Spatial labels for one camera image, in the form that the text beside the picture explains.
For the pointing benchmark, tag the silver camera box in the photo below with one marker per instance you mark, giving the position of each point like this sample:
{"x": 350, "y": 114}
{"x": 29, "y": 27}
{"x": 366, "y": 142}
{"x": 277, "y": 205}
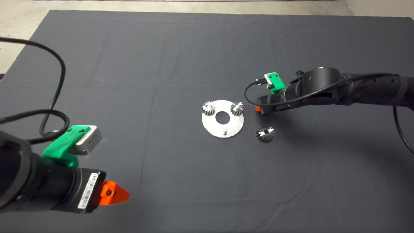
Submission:
{"x": 90, "y": 140}
{"x": 267, "y": 79}

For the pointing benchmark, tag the green right camera mount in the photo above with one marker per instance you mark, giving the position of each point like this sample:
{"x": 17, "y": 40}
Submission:
{"x": 277, "y": 85}

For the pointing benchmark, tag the round metal plate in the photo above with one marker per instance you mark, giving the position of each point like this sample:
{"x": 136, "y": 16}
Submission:
{"x": 210, "y": 124}

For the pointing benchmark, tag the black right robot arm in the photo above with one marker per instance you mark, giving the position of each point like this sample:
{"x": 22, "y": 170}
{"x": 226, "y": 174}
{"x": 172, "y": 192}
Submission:
{"x": 372, "y": 90}

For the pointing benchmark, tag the dark grey table cloth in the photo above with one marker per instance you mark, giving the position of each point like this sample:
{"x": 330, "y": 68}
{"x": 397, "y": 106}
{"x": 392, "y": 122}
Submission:
{"x": 194, "y": 58}

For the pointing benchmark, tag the larger steel gear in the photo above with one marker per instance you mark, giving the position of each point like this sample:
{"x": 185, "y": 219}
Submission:
{"x": 265, "y": 133}

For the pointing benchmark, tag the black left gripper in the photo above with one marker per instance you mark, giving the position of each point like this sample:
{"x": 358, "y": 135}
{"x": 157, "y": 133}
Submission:
{"x": 61, "y": 187}

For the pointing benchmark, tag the green left camera mount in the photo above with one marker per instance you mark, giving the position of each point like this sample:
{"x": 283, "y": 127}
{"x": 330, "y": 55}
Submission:
{"x": 58, "y": 147}

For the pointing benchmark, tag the black corrugated conduit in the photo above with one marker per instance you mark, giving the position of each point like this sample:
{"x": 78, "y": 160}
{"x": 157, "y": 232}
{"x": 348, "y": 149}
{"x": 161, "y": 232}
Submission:
{"x": 64, "y": 118}

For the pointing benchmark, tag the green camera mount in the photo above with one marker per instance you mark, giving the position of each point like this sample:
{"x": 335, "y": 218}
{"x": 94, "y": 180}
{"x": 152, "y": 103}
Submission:
{"x": 277, "y": 85}
{"x": 58, "y": 147}

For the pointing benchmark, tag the small steel gear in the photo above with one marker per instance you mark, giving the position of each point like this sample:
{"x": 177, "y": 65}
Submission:
{"x": 209, "y": 108}
{"x": 237, "y": 108}

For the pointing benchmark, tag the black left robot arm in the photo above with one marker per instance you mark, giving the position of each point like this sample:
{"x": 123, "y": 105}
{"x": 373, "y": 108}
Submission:
{"x": 14, "y": 171}

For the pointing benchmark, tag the silver right camera box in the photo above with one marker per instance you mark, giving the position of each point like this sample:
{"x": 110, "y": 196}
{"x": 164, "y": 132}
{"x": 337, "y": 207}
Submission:
{"x": 267, "y": 79}

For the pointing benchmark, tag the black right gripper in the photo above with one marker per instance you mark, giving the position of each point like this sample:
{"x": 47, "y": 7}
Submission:
{"x": 278, "y": 98}

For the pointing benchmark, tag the silver left camera box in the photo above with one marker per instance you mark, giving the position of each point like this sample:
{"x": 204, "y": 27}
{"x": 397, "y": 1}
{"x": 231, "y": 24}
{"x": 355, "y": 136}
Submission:
{"x": 90, "y": 140}

